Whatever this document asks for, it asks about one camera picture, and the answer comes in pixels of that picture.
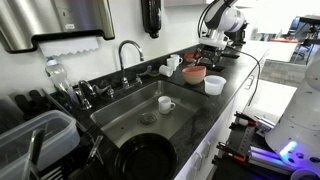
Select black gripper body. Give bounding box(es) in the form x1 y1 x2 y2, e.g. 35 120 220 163
199 43 223 58

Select pink bowl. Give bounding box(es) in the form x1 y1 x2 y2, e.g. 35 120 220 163
181 65 208 78

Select beige bowl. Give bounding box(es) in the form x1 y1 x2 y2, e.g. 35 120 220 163
183 72 207 86

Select round sink drain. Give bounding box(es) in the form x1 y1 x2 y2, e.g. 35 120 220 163
137 112 158 128

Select stainless steel sink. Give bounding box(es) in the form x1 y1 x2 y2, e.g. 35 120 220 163
89 79 209 149

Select flat black board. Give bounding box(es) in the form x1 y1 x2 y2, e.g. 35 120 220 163
199 58 226 73

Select red lidded container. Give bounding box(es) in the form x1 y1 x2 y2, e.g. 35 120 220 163
183 51 203 64

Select clear plastic tub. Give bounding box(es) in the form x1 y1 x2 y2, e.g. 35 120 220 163
203 74 227 96

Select yellow green sponge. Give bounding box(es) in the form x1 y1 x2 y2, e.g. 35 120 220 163
147 70 162 78

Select small white mug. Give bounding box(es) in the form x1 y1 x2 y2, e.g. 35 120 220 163
157 95 177 115

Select black soap dispenser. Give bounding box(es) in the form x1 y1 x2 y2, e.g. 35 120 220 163
140 0 163 39

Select black orange clamp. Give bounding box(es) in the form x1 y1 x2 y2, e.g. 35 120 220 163
215 142 250 164
233 111 258 128

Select chrome faucet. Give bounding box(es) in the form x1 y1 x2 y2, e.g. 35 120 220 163
91 39 153 99

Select silver metal cylinder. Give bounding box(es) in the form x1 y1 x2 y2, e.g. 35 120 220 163
254 114 277 131

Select black cart top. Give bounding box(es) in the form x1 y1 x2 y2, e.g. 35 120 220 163
211 105 294 180

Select black office furniture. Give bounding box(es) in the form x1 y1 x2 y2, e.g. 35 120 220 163
288 14 320 64

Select silver aluminium bars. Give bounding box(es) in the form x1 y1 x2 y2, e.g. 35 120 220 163
249 146 296 176

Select black round pan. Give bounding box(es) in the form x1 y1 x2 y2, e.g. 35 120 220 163
114 132 178 180

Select black dish rack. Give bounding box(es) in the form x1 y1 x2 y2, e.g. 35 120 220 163
33 88 111 180

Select white paper towel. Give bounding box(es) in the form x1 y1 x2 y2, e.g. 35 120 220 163
39 36 100 58

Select metal utensil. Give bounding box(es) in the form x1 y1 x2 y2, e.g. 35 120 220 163
84 134 104 166
21 129 46 180

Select clear water bottle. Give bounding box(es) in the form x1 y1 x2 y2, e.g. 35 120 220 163
44 56 76 111

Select steel paper towel dispenser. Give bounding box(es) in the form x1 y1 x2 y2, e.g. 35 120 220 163
0 0 116 54

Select large clear storage box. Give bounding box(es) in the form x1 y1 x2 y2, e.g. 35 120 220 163
0 109 82 180

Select metal cabinet handle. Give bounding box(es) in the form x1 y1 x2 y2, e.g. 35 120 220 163
192 151 204 172
201 139 213 158
244 75 256 90

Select black cable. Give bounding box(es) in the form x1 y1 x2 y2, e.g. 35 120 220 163
226 44 262 108

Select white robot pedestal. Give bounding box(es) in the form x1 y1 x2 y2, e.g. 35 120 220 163
264 49 320 174

